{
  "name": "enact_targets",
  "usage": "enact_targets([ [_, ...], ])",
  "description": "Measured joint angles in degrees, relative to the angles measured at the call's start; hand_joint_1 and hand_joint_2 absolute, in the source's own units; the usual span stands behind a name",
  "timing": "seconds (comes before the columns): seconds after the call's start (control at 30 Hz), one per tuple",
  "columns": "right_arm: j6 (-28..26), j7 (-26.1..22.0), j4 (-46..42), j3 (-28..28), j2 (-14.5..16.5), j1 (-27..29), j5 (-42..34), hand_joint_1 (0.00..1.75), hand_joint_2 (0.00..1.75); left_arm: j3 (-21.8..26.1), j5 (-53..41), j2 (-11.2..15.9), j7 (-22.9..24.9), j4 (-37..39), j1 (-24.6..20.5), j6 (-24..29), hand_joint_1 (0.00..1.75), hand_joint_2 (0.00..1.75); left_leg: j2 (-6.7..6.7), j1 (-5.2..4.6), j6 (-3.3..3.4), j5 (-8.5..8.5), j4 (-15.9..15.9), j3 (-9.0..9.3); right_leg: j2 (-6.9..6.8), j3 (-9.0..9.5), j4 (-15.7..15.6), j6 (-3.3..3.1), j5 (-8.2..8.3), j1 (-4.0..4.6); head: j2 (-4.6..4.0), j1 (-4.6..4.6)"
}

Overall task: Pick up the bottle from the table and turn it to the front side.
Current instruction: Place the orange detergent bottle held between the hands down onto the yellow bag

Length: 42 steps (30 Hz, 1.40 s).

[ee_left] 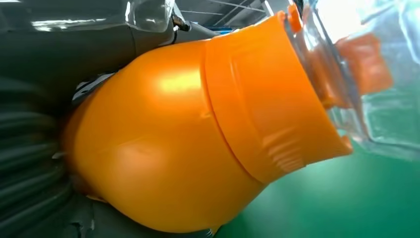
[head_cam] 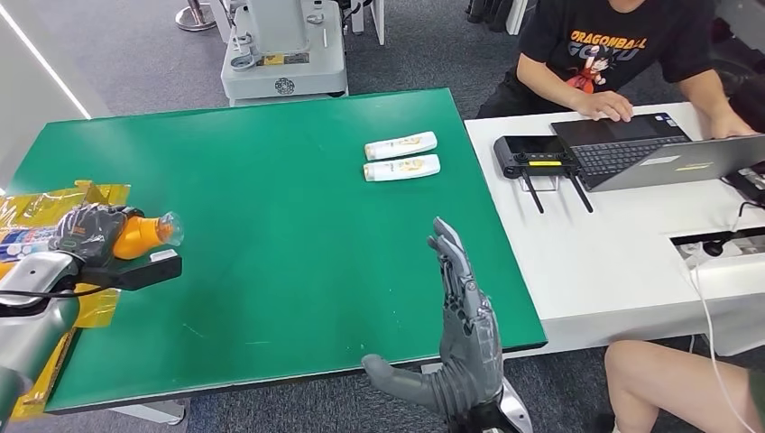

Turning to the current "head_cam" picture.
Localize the white cable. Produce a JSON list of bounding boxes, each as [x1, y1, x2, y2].
[[687, 251, 765, 433]]

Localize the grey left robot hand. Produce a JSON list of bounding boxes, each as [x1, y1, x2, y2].
[[49, 203, 146, 268]]

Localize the person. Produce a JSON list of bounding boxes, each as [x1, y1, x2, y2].
[[475, 0, 760, 140], [604, 339, 765, 433]]

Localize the white machine base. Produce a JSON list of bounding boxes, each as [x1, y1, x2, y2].
[[219, 0, 350, 107]]

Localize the person's left hand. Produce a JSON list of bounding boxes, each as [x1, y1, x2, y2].
[[707, 110, 757, 140]]

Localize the grey laptop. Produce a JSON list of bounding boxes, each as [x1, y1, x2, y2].
[[549, 112, 765, 193]]

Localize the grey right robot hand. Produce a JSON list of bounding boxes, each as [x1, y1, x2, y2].
[[361, 216, 505, 419]]

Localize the white shampoo bottle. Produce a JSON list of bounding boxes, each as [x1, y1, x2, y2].
[[364, 131, 439, 161], [363, 153, 442, 183]]

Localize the green table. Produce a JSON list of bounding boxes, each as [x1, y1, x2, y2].
[[5, 88, 548, 415]]

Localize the black controller with antennas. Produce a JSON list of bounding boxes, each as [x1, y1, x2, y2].
[[493, 134, 595, 215]]

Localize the orange bottle with label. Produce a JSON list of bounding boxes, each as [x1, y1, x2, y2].
[[0, 212, 185, 264]]

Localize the black device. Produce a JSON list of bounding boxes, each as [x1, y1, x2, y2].
[[721, 166, 765, 205]]

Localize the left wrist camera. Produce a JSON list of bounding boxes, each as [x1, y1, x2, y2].
[[78, 249, 183, 293]]

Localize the yellow taped cardboard box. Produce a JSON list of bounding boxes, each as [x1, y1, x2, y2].
[[0, 179, 132, 422]]

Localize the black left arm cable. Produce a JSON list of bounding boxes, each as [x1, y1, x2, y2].
[[0, 285, 110, 300]]

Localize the metal stanchion post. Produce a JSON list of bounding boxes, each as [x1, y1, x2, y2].
[[174, 0, 217, 32]]

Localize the person's right hand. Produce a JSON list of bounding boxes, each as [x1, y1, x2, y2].
[[572, 89, 635, 123]]

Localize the white desk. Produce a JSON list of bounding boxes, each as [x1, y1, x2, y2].
[[420, 101, 765, 374]]

